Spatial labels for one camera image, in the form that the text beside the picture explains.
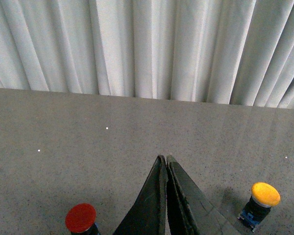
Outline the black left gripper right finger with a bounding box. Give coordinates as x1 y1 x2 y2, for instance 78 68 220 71
167 155 239 235

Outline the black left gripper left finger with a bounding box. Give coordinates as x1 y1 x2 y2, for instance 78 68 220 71
113 155 168 235

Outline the yellow mushroom push button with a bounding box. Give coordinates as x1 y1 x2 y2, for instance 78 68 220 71
238 182 281 233

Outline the red mushroom push button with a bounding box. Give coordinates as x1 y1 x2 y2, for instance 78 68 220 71
65 203 100 235

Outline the white pleated curtain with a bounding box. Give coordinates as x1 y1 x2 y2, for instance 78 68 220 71
0 0 294 109

